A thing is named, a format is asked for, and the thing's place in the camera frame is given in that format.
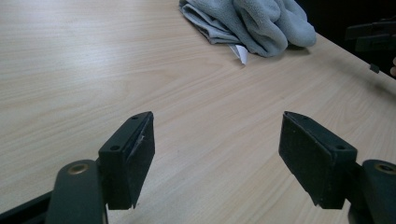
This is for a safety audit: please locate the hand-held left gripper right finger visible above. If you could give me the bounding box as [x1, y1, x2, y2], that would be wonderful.
[278, 110, 359, 210]

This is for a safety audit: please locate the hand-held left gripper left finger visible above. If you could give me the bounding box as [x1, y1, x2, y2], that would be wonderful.
[98, 110, 156, 211]

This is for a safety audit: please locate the grey terry towel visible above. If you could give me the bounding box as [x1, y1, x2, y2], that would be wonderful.
[178, 0, 318, 66]

